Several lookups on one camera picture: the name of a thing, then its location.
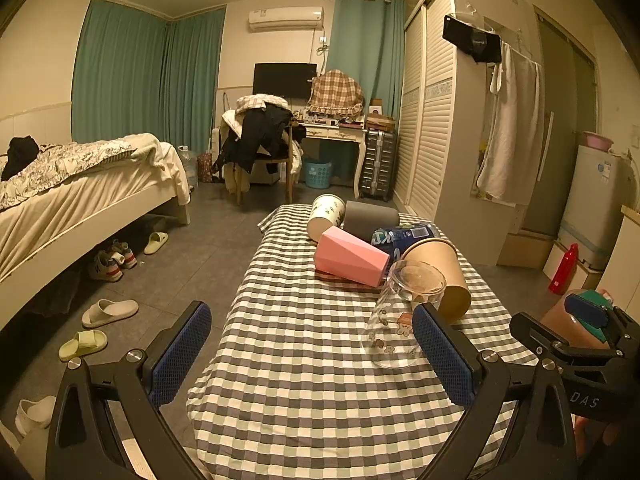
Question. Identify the white storage box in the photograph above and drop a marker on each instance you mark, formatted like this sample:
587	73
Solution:
567	265

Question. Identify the checkered tablecloth table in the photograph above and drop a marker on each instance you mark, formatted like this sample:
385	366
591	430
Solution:
300	340

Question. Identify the white floral paper cup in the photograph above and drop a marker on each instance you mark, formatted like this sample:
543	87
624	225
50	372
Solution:
325	215

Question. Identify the white sneaker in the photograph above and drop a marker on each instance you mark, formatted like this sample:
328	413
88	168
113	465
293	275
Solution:
125	256
105	267

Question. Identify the white desk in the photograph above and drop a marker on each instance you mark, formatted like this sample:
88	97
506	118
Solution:
332	135

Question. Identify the red bottle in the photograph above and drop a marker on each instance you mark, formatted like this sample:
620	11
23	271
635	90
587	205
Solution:
564	270

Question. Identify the white bed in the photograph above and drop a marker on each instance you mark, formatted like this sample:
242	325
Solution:
75	230

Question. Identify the brown paper cup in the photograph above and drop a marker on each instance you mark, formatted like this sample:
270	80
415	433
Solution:
442	272

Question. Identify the plaid cloth cover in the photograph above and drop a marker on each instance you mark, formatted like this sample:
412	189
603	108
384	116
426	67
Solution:
336	91

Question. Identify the wooden chair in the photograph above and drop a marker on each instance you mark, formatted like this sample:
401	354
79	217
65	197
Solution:
287	165

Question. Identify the silver suitcase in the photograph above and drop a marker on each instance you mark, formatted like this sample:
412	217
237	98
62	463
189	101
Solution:
377	165

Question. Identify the pile of dark clothes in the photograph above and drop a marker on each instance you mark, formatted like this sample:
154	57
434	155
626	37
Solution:
255	135

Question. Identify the pink faceted cup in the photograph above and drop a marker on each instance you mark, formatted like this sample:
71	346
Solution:
350	257

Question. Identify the plaid shirt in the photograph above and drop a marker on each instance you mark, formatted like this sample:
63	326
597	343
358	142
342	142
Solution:
260	102

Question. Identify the person's right hand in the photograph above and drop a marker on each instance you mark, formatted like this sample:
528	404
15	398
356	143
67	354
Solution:
612	447

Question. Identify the cream duvet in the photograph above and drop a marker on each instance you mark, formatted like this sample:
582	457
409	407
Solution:
160	160

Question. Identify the red patterned bag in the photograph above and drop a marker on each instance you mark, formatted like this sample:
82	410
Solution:
205	167

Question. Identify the pink basin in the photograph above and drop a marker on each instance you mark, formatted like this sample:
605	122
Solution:
597	140

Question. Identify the blue printed cup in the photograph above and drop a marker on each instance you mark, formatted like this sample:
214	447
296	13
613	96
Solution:
400	237

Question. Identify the white towel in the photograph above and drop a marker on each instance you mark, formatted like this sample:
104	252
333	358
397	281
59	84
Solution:
510	125

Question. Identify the clear water jug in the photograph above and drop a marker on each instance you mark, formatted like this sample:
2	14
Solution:
187	167

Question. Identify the white slipper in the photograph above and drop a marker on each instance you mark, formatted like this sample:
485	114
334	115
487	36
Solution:
36	414
110	312

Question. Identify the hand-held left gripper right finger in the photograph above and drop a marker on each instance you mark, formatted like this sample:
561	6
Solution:
442	355

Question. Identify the green slipper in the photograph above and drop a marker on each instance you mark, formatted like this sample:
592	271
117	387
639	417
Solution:
156	243
84	346

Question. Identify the clear glass cup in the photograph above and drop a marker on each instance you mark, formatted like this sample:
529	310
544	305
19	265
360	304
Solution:
395	320

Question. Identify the grey cup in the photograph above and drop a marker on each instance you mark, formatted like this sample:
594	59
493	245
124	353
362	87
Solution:
370	217

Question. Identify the floral blanket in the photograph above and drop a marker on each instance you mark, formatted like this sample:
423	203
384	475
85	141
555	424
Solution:
55	165

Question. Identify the white washing machine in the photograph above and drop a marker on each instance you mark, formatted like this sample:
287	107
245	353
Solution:
592	200

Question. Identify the white air conditioner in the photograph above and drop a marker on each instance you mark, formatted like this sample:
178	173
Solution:
285	19

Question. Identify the white louvred wardrobe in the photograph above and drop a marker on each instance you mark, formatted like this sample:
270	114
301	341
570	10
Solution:
435	125

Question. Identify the blue laundry basket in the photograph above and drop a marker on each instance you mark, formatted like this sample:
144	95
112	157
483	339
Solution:
317	172

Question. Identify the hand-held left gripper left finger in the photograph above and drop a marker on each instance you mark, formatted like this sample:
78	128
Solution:
184	350

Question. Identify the teal curtain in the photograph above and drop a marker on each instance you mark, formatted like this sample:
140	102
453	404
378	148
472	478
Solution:
380	50
192	75
120	70

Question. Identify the black cloth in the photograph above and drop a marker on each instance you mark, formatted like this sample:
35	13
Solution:
20	156

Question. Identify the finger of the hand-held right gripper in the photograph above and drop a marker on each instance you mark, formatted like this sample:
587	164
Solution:
587	310
540	332

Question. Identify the black monitor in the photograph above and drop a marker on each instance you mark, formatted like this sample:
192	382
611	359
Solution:
282	79

